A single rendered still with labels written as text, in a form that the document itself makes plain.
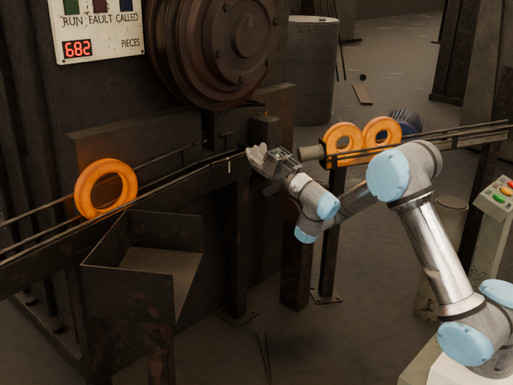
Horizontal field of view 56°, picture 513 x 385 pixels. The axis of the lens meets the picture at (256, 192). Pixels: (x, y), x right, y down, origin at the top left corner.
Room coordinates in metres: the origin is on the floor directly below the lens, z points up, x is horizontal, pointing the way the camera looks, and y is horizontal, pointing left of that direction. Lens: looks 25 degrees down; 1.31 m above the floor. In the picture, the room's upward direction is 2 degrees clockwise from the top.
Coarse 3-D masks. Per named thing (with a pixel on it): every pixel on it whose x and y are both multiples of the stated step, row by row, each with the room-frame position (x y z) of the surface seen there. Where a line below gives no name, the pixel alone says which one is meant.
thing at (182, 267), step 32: (128, 224) 1.11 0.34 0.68; (160, 224) 1.10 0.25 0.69; (192, 224) 1.09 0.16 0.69; (96, 256) 0.93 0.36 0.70; (128, 256) 1.07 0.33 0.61; (160, 256) 1.07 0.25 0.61; (192, 256) 1.07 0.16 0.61; (96, 288) 0.85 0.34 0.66; (128, 288) 0.84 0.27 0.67; (160, 288) 0.84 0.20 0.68; (128, 320) 0.84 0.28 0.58; (160, 320) 0.84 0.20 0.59; (160, 352) 0.97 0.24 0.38; (160, 384) 0.97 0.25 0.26
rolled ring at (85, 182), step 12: (96, 168) 1.19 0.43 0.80; (108, 168) 1.22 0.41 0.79; (120, 168) 1.24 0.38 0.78; (84, 180) 1.16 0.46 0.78; (132, 180) 1.27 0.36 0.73; (84, 192) 1.16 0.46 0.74; (132, 192) 1.27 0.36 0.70; (84, 204) 1.16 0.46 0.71; (120, 204) 1.24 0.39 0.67; (132, 204) 1.26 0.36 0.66
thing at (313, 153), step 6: (318, 144) 1.70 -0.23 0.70; (300, 150) 1.67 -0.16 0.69; (306, 150) 1.68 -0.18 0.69; (312, 150) 1.68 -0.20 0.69; (318, 150) 1.68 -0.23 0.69; (300, 156) 1.67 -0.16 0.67; (306, 156) 1.67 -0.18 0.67; (312, 156) 1.67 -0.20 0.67; (318, 156) 1.68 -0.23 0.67; (300, 162) 1.67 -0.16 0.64
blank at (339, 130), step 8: (336, 128) 1.70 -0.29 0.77; (344, 128) 1.71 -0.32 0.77; (352, 128) 1.71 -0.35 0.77; (328, 136) 1.70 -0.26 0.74; (336, 136) 1.70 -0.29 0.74; (352, 136) 1.72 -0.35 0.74; (360, 136) 1.72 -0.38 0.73; (328, 144) 1.70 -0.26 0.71; (352, 144) 1.72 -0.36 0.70; (360, 144) 1.72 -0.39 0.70; (328, 152) 1.70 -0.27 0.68; (336, 152) 1.70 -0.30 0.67; (344, 160) 1.71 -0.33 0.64
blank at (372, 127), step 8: (376, 120) 1.74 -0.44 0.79; (384, 120) 1.74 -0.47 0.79; (392, 120) 1.75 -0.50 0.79; (368, 128) 1.73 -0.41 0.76; (376, 128) 1.74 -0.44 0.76; (384, 128) 1.74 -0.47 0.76; (392, 128) 1.75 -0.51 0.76; (400, 128) 1.76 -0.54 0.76; (368, 136) 1.73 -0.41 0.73; (392, 136) 1.75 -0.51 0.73; (400, 136) 1.76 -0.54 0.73; (368, 144) 1.73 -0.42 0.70; (376, 144) 1.74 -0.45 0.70; (384, 144) 1.75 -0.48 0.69; (368, 152) 1.73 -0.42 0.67
